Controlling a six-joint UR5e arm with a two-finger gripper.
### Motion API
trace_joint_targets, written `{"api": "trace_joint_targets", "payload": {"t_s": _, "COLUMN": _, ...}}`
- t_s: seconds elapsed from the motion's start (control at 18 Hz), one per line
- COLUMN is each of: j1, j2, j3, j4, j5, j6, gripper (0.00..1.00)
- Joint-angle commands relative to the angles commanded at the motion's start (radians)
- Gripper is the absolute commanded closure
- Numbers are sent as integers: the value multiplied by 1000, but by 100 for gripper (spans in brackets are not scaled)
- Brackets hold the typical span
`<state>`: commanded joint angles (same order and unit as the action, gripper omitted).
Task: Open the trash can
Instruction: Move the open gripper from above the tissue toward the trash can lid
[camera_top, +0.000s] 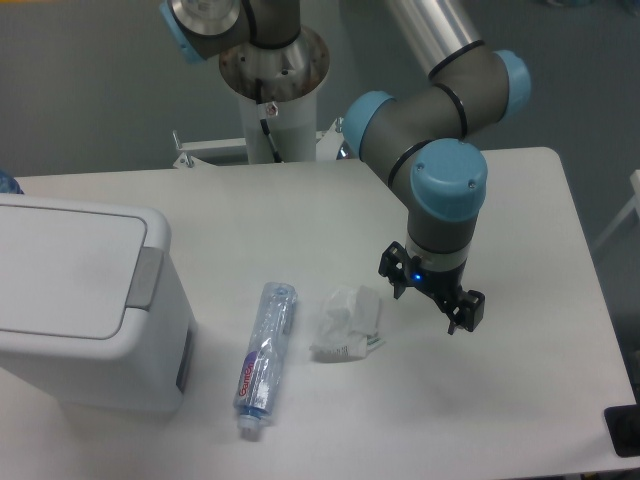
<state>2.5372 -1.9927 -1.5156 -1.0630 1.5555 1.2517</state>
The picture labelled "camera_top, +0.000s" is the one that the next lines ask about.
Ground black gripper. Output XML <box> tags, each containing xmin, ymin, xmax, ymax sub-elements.
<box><xmin>378</xmin><ymin>241</ymin><xmax>485</xmax><ymax>335</ymax></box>

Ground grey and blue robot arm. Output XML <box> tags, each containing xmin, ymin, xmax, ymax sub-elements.
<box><xmin>160</xmin><ymin>1</ymin><xmax>531</xmax><ymax>331</ymax></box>

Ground white trash can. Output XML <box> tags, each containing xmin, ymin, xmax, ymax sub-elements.
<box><xmin>1</xmin><ymin>194</ymin><xmax>197</xmax><ymax>412</ymax></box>

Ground white trash can lid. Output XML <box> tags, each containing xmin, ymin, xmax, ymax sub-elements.
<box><xmin>1</xmin><ymin>195</ymin><xmax>171</xmax><ymax>340</ymax></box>

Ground crumpled white paper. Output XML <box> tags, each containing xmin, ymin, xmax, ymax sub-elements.
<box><xmin>309</xmin><ymin>285</ymin><xmax>385</xmax><ymax>363</ymax></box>

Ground crushed clear plastic bottle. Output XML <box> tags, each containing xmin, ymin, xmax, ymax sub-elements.
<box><xmin>233</xmin><ymin>282</ymin><xmax>297</xmax><ymax>440</ymax></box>

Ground black device at table edge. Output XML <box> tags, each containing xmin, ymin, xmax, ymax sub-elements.
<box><xmin>604</xmin><ymin>404</ymin><xmax>639</xmax><ymax>458</ymax></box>

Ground blue patterned object at left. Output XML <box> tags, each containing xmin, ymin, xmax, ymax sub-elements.
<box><xmin>0</xmin><ymin>170</ymin><xmax>24</xmax><ymax>195</ymax></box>

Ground white metal base frame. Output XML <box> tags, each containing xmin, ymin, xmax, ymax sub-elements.
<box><xmin>171</xmin><ymin>117</ymin><xmax>351</xmax><ymax>170</ymax></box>

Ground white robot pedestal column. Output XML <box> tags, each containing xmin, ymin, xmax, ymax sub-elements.
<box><xmin>218</xmin><ymin>25</ymin><xmax>332</xmax><ymax>164</ymax></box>

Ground white frame at right edge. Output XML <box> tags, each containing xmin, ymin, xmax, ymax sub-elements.
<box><xmin>591</xmin><ymin>169</ymin><xmax>639</xmax><ymax>262</ymax></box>

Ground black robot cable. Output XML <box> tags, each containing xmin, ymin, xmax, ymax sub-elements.
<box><xmin>253</xmin><ymin>77</ymin><xmax>283</xmax><ymax>164</ymax></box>

